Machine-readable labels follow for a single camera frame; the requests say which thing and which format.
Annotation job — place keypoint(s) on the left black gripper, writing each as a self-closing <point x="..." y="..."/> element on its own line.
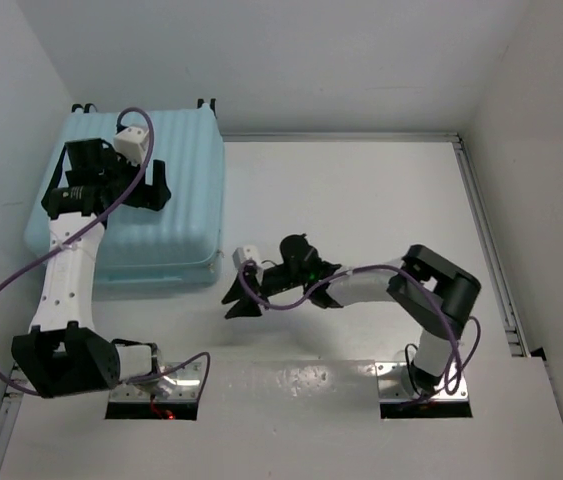
<point x="157" y="194"/>

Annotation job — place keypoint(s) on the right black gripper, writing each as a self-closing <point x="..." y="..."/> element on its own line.
<point x="244" y="306"/>

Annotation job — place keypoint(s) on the light blue suitcase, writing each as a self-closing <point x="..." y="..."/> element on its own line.
<point x="178" y="245"/>

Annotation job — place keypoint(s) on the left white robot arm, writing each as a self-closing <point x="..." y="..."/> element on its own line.
<point x="62" y="354"/>

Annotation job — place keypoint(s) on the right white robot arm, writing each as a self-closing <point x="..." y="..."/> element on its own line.
<point x="436" y="293"/>

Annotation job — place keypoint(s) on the suitcase wheel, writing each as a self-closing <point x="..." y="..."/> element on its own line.
<point x="84" y="108"/>
<point x="211" y="104"/>

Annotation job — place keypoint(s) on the suitcase wheel far left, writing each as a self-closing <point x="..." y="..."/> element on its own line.
<point x="84" y="108"/>

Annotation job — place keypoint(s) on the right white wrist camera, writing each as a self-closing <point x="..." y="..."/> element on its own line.
<point x="247" y="257"/>

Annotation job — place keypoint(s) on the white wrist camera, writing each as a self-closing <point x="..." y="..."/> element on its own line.
<point x="132" y="143"/>
<point x="247" y="257"/>

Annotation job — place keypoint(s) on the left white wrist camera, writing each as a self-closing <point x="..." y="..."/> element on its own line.
<point x="132" y="143"/>

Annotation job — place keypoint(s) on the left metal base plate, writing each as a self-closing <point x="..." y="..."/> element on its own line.
<point x="180" y="386"/>

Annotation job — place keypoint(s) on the metal base plate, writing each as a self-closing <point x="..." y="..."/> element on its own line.
<point x="395" y="387"/>
<point x="180" y="386"/>

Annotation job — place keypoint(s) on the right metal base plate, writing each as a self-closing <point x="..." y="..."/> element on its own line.
<point x="395" y="387"/>

